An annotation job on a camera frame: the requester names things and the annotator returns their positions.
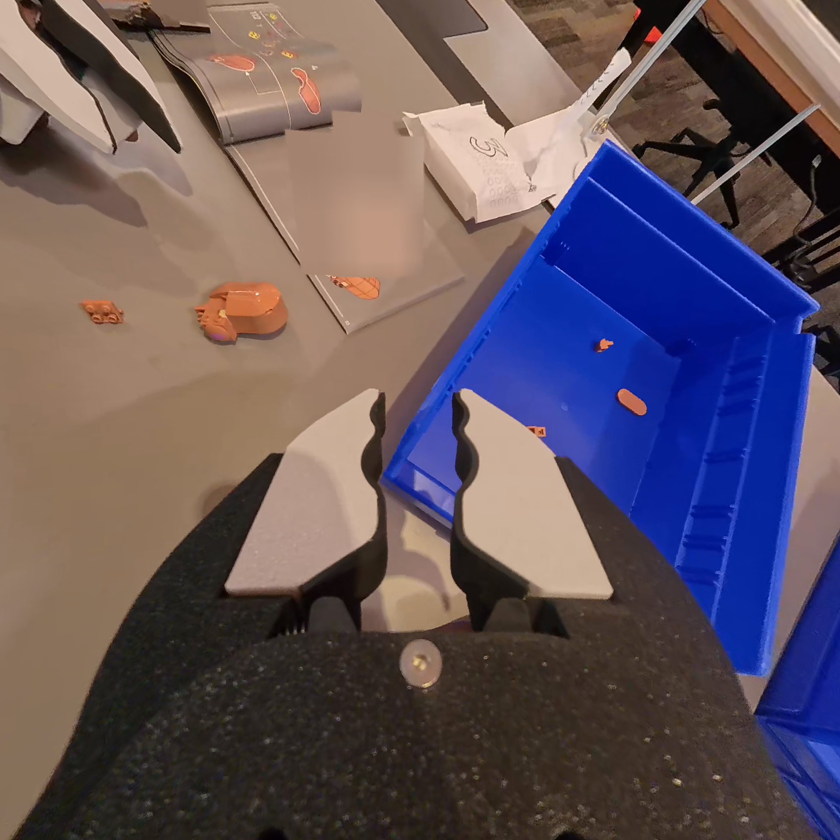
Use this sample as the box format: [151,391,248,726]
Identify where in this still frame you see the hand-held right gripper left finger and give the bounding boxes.
[226,390,387,599]

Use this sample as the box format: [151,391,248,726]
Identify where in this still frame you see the round brown brick assembly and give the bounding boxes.
[193,281,290,346]

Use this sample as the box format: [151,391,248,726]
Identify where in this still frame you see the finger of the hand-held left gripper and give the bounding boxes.
[37,0,185,153]
[0,7,119,156]

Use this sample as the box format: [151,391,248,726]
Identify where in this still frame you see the grey instruction booklet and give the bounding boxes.
[142,3,468,337]

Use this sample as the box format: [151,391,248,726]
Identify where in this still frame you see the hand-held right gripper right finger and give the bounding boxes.
[451,389,614,602]

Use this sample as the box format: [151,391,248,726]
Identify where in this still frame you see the row of blue plastic bins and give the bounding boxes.
[755,539,840,840]

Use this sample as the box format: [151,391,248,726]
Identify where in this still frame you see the grey desk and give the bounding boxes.
[0,0,840,840]

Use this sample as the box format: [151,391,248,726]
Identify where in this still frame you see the light grey table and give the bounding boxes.
[374,0,624,139]

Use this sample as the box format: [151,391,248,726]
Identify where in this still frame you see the large blue storage bin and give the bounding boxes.
[381,141,821,677]

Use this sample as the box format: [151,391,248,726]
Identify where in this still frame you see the long wooden table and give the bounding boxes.
[703,0,840,126]

